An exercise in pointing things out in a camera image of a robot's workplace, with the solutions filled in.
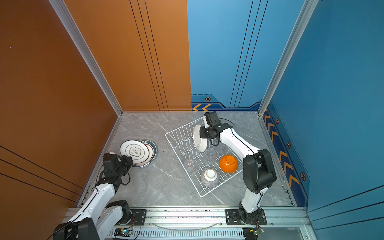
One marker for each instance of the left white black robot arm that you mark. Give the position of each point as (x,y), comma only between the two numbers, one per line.
(98,216)

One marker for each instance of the green circuit board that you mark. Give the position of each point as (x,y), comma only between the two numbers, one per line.
(124,232)
(252,233)

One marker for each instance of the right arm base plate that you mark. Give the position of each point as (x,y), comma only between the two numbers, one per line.
(232,216)

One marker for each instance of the plain white plate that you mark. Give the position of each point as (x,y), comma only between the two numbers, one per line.
(135,149)
(200,143)

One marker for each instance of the right green circuit board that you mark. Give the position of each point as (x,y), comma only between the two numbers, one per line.
(252,233)

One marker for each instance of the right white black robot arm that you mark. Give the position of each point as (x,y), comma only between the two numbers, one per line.
(259,172)

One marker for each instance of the white ribbed bowl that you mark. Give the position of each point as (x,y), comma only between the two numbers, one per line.
(209,178)

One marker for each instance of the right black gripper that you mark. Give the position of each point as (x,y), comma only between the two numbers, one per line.
(202,132)

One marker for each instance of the left green circuit board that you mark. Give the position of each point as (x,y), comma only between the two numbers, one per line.
(124,232)

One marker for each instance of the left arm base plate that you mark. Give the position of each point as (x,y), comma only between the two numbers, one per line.
(137,217)

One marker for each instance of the green rimmed white plate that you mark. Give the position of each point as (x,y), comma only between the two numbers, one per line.
(152,150)

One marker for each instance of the aluminium front rail frame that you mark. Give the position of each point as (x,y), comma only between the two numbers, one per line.
(210,222)

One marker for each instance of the white wire dish rack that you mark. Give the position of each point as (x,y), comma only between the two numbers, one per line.
(181,141)

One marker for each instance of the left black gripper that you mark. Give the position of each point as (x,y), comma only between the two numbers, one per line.
(129,162)

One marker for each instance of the orange bowl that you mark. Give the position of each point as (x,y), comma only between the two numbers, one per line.
(228,164)

